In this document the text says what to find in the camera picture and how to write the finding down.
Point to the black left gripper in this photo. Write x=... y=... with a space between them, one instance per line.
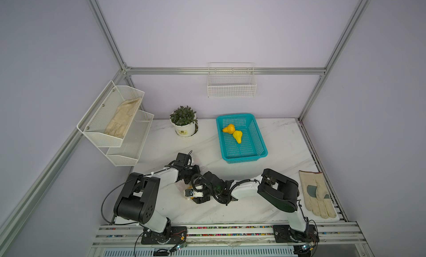
x=194 y=168

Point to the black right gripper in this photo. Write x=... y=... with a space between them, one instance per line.
x=206 y=197

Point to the clear zip-top plastic bag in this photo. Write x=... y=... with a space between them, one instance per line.
x=197 y=186

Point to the yellow pear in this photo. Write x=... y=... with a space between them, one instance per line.
x=238 y=136

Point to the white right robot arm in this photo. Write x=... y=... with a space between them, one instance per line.
x=279 y=190

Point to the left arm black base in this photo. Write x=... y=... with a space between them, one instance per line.
x=170 y=235

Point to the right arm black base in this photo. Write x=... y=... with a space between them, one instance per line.
x=284 y=234

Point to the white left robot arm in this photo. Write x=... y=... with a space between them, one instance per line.
x=138 y=197

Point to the white plastic flower pot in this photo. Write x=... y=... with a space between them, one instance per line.
x=173 y=124

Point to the teal plastic basket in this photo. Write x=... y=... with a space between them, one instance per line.
x=252 y=147

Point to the green leafy plant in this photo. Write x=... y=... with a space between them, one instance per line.
x=183 y=116

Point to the beige glove on shelf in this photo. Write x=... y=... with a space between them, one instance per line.
x=122 y=118

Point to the white two-tier mesh shelf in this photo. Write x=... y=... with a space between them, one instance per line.
x=120 y=152

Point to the beige work glove on table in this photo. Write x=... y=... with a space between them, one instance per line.
x=316 y=195

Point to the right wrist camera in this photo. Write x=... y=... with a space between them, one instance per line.
x=197 y=194

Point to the aluminium front rail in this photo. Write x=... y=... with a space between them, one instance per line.
x=340 y=239

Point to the white wire wall basket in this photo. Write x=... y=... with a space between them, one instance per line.
x=231 y=80

